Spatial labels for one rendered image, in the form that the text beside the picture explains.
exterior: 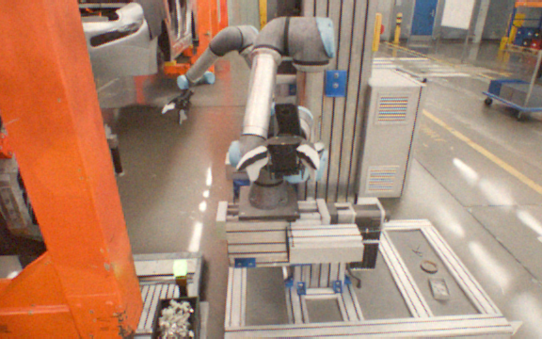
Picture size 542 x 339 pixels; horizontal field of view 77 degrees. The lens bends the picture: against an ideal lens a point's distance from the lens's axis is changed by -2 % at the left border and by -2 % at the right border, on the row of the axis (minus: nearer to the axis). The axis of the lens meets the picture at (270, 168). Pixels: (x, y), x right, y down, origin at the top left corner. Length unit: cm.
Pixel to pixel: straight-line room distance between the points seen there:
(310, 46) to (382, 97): 40
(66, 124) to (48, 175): 15
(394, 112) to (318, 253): 59
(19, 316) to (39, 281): 14
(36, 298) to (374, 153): 124
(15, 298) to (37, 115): 61
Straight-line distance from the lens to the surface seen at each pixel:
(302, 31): 108
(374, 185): 149
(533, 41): 1432
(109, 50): 400
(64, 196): 101
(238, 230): 135
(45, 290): 127
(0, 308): 138
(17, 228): 157
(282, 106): 70
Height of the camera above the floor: 151
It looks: 26 degrees down
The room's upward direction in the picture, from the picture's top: straight up
